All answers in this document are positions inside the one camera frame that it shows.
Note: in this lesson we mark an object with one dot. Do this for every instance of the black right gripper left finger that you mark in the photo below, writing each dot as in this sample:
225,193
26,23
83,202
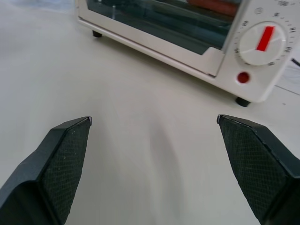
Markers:
54,164

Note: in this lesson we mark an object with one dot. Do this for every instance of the glass oven door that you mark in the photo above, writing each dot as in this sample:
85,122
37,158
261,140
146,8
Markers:
164,30

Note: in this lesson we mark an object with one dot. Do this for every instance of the red indicator light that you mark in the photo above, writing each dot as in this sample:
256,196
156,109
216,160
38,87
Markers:
243,77

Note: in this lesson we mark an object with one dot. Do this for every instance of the white toaster oven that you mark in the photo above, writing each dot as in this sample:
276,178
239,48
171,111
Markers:
253,77

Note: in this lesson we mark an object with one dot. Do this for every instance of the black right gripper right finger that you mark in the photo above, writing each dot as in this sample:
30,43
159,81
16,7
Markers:
255,159

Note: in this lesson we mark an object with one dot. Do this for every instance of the white timer knob red stripe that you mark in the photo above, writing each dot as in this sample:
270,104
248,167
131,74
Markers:
262,43

